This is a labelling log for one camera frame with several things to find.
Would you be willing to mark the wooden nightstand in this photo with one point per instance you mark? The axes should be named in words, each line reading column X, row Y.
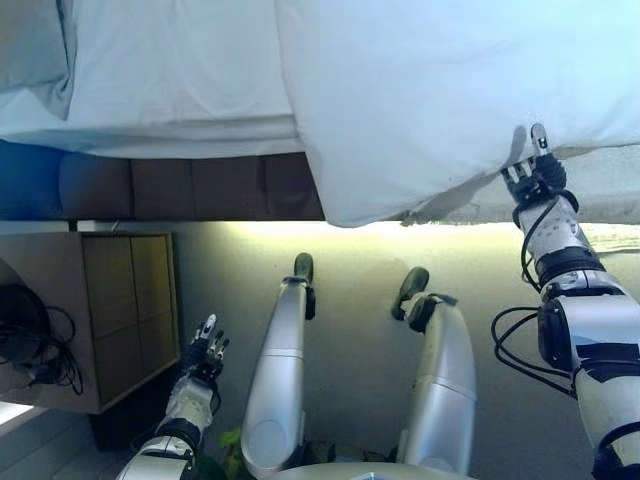
column 130, row 310

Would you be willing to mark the white duvet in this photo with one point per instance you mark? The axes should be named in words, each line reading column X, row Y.
column 425, row 100

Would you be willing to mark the white fitted mattress sheet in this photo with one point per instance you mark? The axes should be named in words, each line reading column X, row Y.
column 175, row 75

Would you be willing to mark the brown upholstered bed frame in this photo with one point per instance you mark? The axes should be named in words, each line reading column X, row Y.
column 200, row 185

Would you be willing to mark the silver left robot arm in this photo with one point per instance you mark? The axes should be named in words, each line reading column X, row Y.
column 185, row 405

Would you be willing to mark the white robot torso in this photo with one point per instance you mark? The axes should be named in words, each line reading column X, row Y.
column 375, row 474

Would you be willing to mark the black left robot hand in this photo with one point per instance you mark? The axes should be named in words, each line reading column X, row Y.
column 205, row 355

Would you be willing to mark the large beige pillow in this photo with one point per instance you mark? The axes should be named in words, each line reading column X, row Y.
column 30, row 50

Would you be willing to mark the green plant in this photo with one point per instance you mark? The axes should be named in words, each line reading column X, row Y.
column 227, row 445

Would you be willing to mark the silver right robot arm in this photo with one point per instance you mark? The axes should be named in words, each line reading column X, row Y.
column 590, row 325

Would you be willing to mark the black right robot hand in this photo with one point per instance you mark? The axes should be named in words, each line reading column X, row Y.
column 542, row 175

